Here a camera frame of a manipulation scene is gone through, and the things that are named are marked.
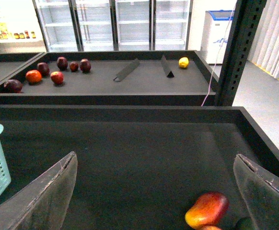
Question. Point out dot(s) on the white chest freezer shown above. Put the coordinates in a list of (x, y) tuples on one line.
[(217, 25)]

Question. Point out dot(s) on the black display tray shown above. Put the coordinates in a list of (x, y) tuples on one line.
[(146, 85), (139, 168)]

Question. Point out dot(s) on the dark red apple back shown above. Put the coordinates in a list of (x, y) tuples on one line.
[(62, 63)]

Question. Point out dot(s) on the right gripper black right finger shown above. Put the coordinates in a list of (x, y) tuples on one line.
[(259, 189)]

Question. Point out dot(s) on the near black display tray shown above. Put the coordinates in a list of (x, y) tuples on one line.
[(139, 168)]

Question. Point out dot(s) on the orange tomato fruit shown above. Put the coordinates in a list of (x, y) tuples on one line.
[(33, 76)]

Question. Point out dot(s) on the red yellow mango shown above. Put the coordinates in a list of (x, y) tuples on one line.
[(208, 210)]

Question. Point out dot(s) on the dark metal shelf post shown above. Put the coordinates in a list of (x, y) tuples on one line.
[(245, 22)]

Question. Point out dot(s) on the dark red apple front left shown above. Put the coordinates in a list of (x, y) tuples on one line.
[(13, 86)]

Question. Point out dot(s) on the white grocery shelf with bottles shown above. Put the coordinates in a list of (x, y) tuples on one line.
[(20, 30)]

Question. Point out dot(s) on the dark green avocado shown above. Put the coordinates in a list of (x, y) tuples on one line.
[(244, 224)]

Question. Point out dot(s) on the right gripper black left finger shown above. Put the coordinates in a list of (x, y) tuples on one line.
[(42, 204)]

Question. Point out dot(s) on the far black display tray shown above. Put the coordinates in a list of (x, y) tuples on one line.
[(146, 85)]

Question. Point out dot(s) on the red yellow apple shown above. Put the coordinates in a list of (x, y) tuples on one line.
[(210, 228)]

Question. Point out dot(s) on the black divider strip left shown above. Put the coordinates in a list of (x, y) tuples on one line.
[(127, 70)]

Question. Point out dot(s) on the small dark red apple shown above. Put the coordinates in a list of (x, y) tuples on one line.
[(74, 66)]

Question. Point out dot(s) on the black triangular divider right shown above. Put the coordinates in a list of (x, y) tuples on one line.
[(167, 70)]

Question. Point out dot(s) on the far left black tray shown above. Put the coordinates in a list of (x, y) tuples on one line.
[(11, 62)]

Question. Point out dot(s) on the yellow lemon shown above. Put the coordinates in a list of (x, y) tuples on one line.
[(183, 62)]

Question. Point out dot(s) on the glass door refrigerators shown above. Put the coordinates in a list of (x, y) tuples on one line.
[(114, 25)]

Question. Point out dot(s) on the white vertical blinds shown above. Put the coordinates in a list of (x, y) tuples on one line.
[(264, 52)]

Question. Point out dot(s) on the dark red apple right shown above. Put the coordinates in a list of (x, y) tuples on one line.
[(85, 65)]

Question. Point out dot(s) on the red apple far tray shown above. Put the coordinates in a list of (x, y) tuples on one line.
[(57, 77)]

